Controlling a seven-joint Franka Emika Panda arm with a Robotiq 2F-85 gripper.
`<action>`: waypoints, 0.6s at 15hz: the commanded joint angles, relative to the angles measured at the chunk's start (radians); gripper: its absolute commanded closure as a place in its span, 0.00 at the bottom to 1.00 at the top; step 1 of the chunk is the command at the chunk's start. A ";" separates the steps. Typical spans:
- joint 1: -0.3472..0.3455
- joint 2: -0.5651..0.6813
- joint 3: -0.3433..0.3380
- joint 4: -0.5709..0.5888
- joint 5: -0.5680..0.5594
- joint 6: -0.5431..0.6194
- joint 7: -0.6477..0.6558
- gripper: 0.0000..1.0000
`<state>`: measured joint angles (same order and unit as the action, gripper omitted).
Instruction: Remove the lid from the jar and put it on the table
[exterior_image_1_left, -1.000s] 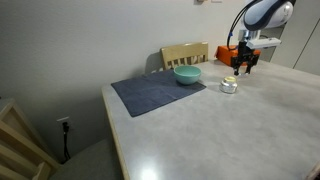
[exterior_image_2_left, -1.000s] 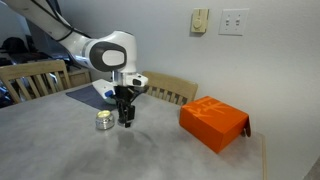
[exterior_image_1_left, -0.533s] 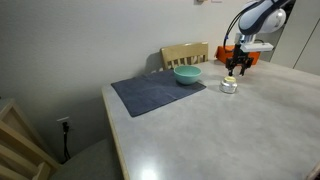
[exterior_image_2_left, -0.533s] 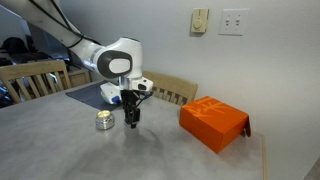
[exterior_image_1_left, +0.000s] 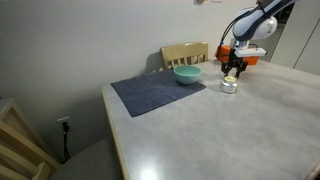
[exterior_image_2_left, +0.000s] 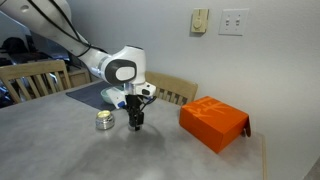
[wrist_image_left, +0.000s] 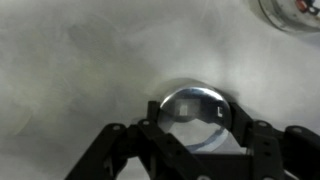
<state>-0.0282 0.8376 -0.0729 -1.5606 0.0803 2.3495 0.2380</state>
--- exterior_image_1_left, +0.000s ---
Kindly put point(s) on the black microwave oven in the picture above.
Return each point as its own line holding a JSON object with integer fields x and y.
{"x": 286, "y": 11}

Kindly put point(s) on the dark blue cloth mat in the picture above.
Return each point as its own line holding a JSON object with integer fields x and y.
{"x": 150, "y": 93}

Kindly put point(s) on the light wooden slatted chair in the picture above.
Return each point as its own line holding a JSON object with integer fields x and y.
{"x": 20, "y": 146}
{"x": 184, "y": 51}

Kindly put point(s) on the robot arm white and black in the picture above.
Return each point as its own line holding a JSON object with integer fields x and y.
{"x": 255, "y": 25}

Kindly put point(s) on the white wrist camera blue accent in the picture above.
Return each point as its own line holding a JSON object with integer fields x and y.
{"x": 250, "y": 51}

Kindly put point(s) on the silver metal jar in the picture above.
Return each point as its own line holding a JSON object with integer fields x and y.
{"x": 228, "y": 86}

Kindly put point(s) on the grey kitchen counter cabinet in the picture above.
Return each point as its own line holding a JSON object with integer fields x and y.
{"x": 271, "y": 41}

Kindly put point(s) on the white tall cabinet doors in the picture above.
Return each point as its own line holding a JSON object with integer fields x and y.
{"x": 300, "y": 36}

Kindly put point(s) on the orange cardboard box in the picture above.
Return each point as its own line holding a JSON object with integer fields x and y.
{"x": 222, "y": 53}

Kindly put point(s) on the teal ceramic bowl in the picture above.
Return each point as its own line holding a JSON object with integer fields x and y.
{"x": 187, "y": 74}

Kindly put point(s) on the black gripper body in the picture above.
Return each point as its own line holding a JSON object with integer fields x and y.
{"x": 236, "y": 61}

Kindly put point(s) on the white wall power outlet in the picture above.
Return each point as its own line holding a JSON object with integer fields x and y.
{"x": 63, "y": 120}

